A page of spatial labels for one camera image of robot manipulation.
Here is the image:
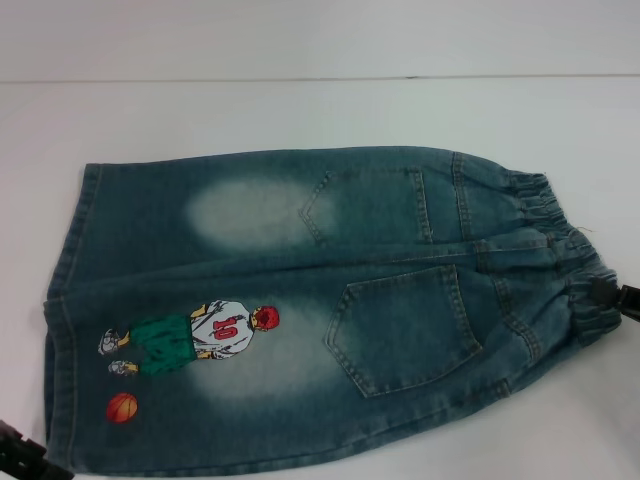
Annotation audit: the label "blue denim shorts with print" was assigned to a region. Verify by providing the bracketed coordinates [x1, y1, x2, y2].
[42, 144, 624, 480]

